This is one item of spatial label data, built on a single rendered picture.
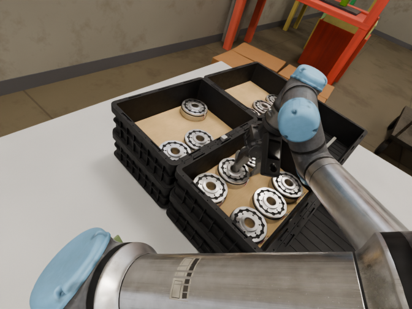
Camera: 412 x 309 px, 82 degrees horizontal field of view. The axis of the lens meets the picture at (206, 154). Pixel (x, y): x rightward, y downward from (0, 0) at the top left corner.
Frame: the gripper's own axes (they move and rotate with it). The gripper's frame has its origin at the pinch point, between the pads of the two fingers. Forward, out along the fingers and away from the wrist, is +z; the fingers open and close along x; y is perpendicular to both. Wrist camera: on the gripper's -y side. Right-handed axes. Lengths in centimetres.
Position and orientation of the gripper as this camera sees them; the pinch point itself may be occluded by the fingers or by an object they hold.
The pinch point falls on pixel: (243, 173)
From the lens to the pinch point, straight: 76.2
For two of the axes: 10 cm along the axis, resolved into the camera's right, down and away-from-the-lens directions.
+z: -3.4, 6.5, 6.8
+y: 0.0, -7.3, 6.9
